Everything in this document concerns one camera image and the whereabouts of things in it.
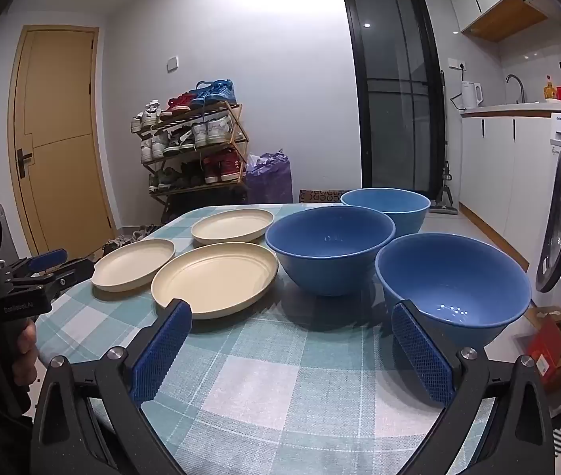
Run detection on black framed glass door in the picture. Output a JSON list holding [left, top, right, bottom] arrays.
[[341, 0, 447, 199]]

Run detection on open red cardboard box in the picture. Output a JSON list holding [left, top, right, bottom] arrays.
[[523, 307, 561, 391]]

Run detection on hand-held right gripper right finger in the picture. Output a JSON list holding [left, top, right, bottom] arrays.
[[390, 299, 556, 475]]

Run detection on light blue bowl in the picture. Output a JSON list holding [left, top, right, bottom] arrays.
[[341, 188, 431, 239]]

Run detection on person's left hand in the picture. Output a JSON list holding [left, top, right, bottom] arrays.
[[12, 325, 40, 390]]

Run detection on white electric kettle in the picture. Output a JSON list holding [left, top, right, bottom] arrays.
[[460, 80, 484, 110]]

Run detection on patterned cardboard box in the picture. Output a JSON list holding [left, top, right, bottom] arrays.
[[299, 189, 351, 205]]

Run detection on white kitchen base cabinet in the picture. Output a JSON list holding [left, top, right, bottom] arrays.
[[460, 104, 559, 273]]

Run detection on grey floor mop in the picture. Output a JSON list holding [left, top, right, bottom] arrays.
[[429, 72, 460, 216]]

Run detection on teal checked tablecloth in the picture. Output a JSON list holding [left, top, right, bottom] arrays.
[[38, 203, 496, 475]]

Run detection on wooden shoe rack with shoes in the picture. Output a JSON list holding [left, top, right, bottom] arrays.
[[131, 79, 246, 194]]

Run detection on chrome kitchen faucet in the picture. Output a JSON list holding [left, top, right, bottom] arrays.
[[505, 74, 526, 105]]

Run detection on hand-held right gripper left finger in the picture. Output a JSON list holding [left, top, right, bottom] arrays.
[[30, 299, 195, 475]]

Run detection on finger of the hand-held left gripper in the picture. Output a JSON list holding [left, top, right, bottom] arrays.
[[38, 256, 96, 302], [22, 250, 69, 274]]

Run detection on cream round plate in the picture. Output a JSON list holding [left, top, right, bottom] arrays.
[[151, 242, 279, 320], [91, 238, 176, 293], [191, 208, 275, 247]]

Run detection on purple plastic bag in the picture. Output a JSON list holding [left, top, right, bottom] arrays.
[[246, 151, 294, 205]]

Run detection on black door handle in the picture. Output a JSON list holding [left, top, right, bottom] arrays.
[[15, 148, 34, 179]]

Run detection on yellow wooden door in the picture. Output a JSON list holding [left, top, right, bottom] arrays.
[[7, 25, 118, 258]]

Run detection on pile of dark shoes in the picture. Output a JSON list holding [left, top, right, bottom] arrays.
[[103, 225, 160, 258]]

